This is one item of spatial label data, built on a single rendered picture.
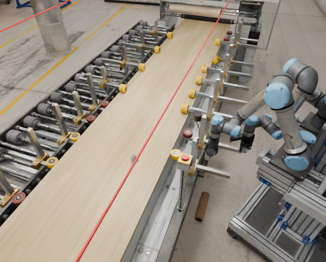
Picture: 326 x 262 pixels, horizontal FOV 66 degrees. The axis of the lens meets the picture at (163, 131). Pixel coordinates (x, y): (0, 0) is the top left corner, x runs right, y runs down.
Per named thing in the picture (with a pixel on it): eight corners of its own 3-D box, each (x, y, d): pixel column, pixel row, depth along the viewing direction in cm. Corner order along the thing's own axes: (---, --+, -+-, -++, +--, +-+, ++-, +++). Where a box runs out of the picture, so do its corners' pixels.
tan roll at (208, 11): (255, 20, 372) (257, 11, 364) (255, 22, 363) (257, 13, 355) (165, 9, 408) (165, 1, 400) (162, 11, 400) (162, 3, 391)
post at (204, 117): (200, 158, 214) (207, 114, 181) (199, 161, 211) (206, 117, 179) (197, 157, 215) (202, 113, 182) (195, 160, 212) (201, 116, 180)
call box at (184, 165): (191, 164, 146) (192, 155, 141) (188, 173, 142) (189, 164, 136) (180, 161, 148) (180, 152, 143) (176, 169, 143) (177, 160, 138)
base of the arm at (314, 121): (334, 123, 189) (340, 113, 182) (327, 133, 181) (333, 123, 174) (313, 115, 197) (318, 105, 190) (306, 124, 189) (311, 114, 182)
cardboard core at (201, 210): (209, 193, 256) (203, 219, 235) (208, 197, 262) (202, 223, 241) (202, 191, 258) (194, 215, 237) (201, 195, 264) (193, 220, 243)
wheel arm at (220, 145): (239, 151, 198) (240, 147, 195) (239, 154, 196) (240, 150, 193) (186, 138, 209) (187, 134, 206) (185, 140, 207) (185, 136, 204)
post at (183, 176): (184, 206, 176) (189, 164, 145) (182, 212, 172) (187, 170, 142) (178, 204, 177) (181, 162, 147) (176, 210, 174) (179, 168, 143)
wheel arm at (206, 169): (230, 176, 184) (231, 172, 181) (229, 180, 181) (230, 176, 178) (173, 160, 195) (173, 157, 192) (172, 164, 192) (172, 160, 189)
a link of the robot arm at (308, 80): (331, 77, 146) (282, 141, 172) (316, 68, 154) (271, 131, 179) (321, 74, 140) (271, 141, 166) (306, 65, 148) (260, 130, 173)
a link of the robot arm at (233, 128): (245, 121, 157) (228, 115, 162) (239, 131, 150) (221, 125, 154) (242, 130, 163) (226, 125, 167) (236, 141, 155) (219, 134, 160)
